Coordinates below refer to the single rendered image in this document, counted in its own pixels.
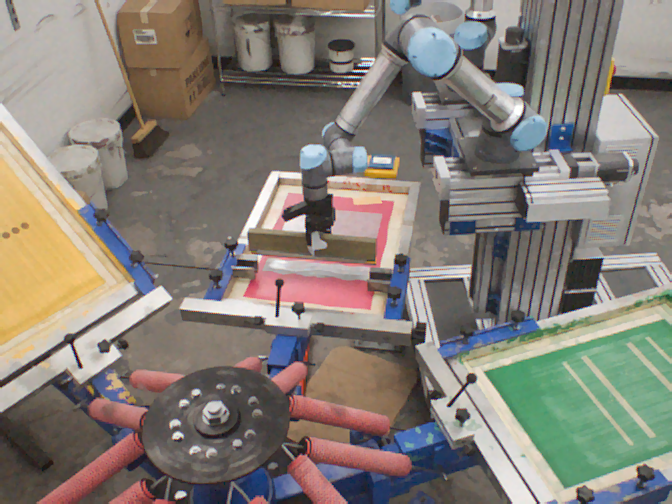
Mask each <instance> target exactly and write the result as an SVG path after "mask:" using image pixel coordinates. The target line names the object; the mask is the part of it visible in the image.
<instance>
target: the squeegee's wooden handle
mask: <svg viewBox="0 0 672 504"><path fill-rule="evenodd" d="M319 235H320V239H321V240H322V241H324V242H325V243H326V245H327V246H326V248H325V249H321V250H314V254H319V255H330V256H343V257H355V258H366V261H376V258H377V238H371V237H358V236H344V235H332V234H319ZM247 237H248V244H249V251H255V252H258V250H269V251H282V252H294V253H306V254H311V253H310V252H309V250H308V246H307V242H306V231H293V230H280V229H267V228H254V227H249V229H248V231H247Z"/></svg>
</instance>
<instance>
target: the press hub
mask: <svg viewBox="0 0 672 504"><path fill-rule="evenodd" d="M289 427H290V409H289V403H288V400H287V398H285V396H284V393H283V391H282V390H281V389H280V387H279V386H278V385H277V384H276V383H275V382H274V381H273V380H270V378H269V377H267V376H266V375H264V374H262V373H260V372H258V371H254V370H251V369H247V368H242V367H233V366H221V367H212V368H207V369H202V370H198V371H195V372H192V373H190V374H188V375H185V376H183V377H181V378H179V380H177V381H176V382H174V383H173V384H171V385H170V386H168V387H166V388H165V389H164V390H163V391H162V392H161V393H160V395H159V396H158V397H157V398H156V400H154V401H153V402H152V404H151V405H150V407H149V410H148V412H147V414H146V417H145V420H144V425H143V431H142V436H143V444H144V448H145V451H146V454H147V456H148V458H149V460H150V461H151V463H152V464H153V465H154V466H156V468H157V469H158V470H159V471H160V472H162V473H163V474H164V475H166V476H168V477H171V478H173V482H172V486H171V491H169V495H168V501H174V502H176V503H175V504H226V501H227V494H229V489H230V484H231V482H234V480H235V482H236V483H237V484H238V486H239V487H240V488H241V489H242V490H244V492H245V493H246V494H247V495H248V497H249V499H250V500H251V501H252V500H253V499H254V498H255V497H256V495H259V497H261V495H263V497H264V499H265V500H266V501H267V502H268V503H269V504H314V503H313V502H312V501H311V499H310V498H309V497H308V495H307V494H306V493H303V494H299V495H296V497H293V498H290V499H287V500H283V501H280V502H276V491H275V485H274V480H273V478H276V477H279V476H283V475H287V474H289V473H288V472H287V471H288V470H289V468H288V465H289V464H290V463H291V462H292V460H291V459H290V458H289V456H288V455H287V454H285V453H284V451H283V450H282V448H281V445H282V444H283V442H284V440H285V438H287V434H288V431H289ZM164 475H163V476H164ZM191 485H192V486H191Z"/></svg>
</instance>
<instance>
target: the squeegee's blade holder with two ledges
mask: <svg viewBox="0 0 672 504"><path fill-rule="evenodd" d="M258 254H262V255H275V256H286V257H298V258H310V259H323V260H335V261H347V263H358V264H365V263H366V258H355V257H343V256H330V255H319V254H314V256H312V255H311V254H306V253H294V252H282V251H269V250H258Z"/></svg>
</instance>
